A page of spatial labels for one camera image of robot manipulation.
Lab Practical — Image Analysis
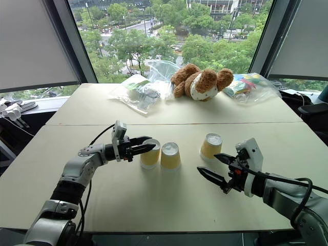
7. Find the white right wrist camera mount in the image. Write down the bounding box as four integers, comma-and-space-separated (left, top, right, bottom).
235, 137, 264, 198

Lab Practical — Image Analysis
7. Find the clear bluish plastic bag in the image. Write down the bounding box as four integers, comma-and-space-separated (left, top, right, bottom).
144, 59, 181, 101

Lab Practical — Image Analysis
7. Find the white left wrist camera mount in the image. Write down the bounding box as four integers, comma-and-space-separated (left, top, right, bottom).
111, 120, 128, 162

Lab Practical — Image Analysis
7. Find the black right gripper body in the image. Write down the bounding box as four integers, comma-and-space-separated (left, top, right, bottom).
222, 149, 251, 194

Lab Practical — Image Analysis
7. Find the grey roller blind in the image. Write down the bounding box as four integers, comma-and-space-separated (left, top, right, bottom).
267, 0, 328, 79
0, 0, 80, 91

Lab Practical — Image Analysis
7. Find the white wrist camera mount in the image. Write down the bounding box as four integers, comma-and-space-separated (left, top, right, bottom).
235, 137, 264, 198
111, 120, 128, 162

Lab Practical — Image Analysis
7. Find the plastic bag of colourful toys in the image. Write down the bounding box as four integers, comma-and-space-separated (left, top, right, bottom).
221, 72, 283, 105

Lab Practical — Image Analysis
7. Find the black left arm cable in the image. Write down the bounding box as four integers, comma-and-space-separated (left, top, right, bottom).
75, 124, 116, 238

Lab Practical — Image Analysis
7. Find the plastic bag with green card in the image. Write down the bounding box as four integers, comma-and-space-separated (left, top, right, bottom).
108, 74, 162, 118

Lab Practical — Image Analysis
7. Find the white power adapter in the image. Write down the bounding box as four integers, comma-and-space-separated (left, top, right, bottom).
0, 102, 23, 121

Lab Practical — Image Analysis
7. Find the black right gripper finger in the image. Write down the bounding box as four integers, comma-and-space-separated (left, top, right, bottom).
196, 166, 229, 191
213, 153, 237, 167

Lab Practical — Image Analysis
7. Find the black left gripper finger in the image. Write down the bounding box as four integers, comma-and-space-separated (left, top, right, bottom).
131, 143, 157, 156
129, 135, 153, 148

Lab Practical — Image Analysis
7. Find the yellow paper cup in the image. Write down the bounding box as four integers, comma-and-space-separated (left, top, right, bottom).
160, 141, 182, 172
199, 132, 223, 162
139, 138, 161, 170

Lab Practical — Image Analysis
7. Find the black bag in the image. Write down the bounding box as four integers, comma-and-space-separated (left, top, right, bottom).
278, 89, 321, 121

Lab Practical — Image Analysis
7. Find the brown teddy bear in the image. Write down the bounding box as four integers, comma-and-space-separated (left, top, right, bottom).
170, 63, 235, 102

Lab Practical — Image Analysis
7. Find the black office chair armrest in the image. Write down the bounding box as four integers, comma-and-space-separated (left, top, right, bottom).
298, 103, 328, 116

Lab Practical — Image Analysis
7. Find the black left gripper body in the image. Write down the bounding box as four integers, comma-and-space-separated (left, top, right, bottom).
119, 135, 134, 163

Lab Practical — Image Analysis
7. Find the dark window pillar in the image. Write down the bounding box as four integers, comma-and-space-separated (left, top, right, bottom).
248, 0, 302, 75
53, 0, 98, 84

